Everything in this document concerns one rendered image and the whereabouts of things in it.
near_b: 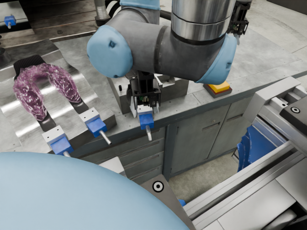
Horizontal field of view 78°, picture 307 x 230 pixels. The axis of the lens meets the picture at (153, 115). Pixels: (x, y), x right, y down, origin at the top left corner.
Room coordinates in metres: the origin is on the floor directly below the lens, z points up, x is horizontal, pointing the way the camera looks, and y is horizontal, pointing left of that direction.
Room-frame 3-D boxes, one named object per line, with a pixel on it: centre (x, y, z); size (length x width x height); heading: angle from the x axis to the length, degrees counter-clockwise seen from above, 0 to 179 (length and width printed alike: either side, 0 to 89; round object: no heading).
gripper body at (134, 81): (0.39, 0.02, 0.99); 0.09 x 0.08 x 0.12; 11
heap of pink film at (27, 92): (0.51, 0.38, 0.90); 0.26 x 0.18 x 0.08; 40
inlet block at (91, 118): (0.34, 0.16, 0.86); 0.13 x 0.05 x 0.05; 40
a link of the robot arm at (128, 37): (0.30, 0.04, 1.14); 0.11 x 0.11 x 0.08; 71
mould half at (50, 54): (0.50, 0.38, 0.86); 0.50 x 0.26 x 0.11; 40
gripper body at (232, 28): (0.81, -0.34, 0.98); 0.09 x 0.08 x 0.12; 178
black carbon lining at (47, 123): (0.50, 0.37, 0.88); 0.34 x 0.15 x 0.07; 40
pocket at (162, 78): (0.53, -0.04, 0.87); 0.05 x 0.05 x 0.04; 23
